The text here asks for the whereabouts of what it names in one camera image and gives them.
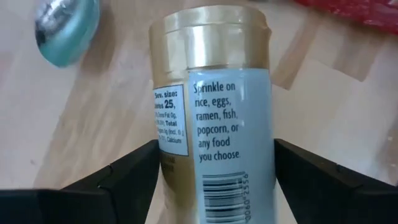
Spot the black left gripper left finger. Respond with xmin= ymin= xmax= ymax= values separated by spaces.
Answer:
xmin=0 ymin=139 xmax=161 ymax=224

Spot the furikake seasoning jar gold lid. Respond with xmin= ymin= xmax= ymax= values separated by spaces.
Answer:
xmin=148 ymin=4 xmax=278 ymax=224

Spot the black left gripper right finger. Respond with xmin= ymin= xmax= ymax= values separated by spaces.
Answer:
xmin=273 ymin=138 xmax=398 ymax=224

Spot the silver metal spoon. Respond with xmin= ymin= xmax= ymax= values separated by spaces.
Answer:
xmin=33 ymin=0 xmax=101 ymax=68

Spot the red Maruchan ramen packet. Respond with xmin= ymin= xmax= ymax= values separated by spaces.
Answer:
xmin=294 ymin=0 xmax=398 ymax=35

